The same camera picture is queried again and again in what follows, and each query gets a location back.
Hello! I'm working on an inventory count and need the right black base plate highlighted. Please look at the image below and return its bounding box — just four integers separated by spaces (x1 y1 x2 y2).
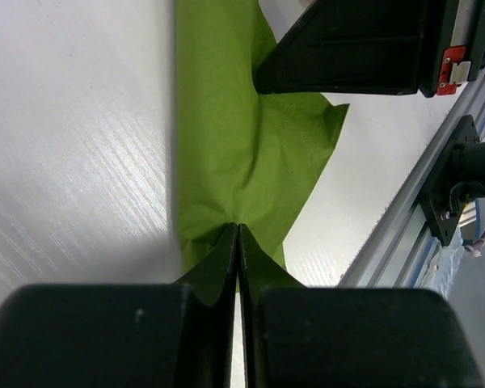
419 115 478 247

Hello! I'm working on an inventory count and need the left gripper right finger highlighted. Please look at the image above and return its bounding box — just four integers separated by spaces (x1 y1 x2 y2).
238 224 305 387

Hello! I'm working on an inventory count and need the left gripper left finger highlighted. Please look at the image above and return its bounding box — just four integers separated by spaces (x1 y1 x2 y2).
175 223 237 387

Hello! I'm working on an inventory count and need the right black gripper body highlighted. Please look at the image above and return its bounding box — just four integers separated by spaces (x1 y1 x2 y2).
254 0 485 98

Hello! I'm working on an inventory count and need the green paper napkin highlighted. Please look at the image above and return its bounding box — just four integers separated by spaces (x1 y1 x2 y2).
175 1 348 269

